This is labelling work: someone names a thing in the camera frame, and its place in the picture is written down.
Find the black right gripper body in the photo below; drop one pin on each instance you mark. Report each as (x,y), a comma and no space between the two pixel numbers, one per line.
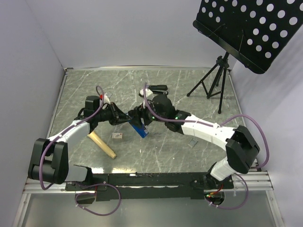
(145,111)

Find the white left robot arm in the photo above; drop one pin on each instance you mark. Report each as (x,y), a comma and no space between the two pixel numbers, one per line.
(49,161)

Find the small staple box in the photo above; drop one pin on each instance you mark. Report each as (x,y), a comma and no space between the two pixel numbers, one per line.
(117,135)

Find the blue stapler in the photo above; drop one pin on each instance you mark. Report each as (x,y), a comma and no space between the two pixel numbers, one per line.
(142,132)

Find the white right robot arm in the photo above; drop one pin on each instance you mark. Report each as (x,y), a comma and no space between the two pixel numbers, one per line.
(238,143)

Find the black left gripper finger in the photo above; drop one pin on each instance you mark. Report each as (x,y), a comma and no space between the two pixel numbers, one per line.
(117,113)
(116,121)

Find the cream recorder flute piece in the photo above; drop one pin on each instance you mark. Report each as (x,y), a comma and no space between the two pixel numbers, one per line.
(97,140)

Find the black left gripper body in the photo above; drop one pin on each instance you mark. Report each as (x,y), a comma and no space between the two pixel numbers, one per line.
(107,114)

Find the black music stand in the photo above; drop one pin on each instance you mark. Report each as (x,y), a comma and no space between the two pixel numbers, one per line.
(252,31)

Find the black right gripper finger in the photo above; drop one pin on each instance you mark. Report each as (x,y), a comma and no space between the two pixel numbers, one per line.
(137,122)
(133,113)

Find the grey staple strip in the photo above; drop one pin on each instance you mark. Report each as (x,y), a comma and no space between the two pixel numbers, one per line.
(192,142)

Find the black stapler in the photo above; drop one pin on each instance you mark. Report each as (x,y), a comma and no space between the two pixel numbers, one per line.
(159,89)

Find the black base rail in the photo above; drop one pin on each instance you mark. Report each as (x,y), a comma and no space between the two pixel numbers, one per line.
(150,185)

